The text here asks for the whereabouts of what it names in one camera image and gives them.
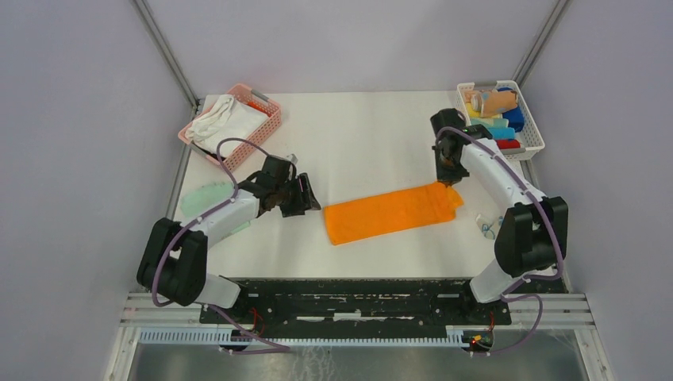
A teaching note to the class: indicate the yellow rolled towel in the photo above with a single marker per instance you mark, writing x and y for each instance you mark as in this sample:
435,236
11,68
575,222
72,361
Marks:
473,113

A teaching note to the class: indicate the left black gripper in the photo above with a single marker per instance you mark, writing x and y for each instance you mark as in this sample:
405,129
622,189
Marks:
305,199

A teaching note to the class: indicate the bright orange towel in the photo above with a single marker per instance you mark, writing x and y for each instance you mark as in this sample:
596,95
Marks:
391,212

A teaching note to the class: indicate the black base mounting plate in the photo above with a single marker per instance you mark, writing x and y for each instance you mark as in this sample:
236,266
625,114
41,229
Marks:
361,308

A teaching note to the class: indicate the red item in basket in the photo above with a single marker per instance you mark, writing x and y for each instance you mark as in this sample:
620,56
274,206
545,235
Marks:
256,106

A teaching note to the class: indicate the orange polka dot towel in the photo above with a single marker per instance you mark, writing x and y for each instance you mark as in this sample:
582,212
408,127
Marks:
492,102

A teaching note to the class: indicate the teal rolled towel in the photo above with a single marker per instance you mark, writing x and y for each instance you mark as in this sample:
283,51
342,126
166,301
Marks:
491,123

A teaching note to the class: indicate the mint green folded towel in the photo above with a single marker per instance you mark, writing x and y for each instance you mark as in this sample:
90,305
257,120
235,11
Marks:
205,199

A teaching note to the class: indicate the white slotted cable duct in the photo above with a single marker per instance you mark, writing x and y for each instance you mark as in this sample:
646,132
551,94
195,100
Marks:
232,337

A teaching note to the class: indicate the light blue rolled towel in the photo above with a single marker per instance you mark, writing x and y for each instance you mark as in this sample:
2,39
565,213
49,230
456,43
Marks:
502,133

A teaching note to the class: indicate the white cloth in basket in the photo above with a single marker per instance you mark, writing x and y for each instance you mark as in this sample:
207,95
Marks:
227,118

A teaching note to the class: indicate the patterned white blue towel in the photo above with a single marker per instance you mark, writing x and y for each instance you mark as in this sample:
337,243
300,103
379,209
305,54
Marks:
489,227

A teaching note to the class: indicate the red blue rolled towel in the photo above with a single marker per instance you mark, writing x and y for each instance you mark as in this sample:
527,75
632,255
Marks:
508,144

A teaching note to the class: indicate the dark blue rolled towel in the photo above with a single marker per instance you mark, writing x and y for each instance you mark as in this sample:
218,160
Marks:
513,114

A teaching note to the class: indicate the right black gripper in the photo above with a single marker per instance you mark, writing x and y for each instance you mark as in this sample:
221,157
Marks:
447,177

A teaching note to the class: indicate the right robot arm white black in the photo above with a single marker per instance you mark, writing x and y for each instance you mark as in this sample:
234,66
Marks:
532,239

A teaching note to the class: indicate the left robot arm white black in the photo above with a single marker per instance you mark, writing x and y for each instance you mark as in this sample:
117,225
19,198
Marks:
174,263

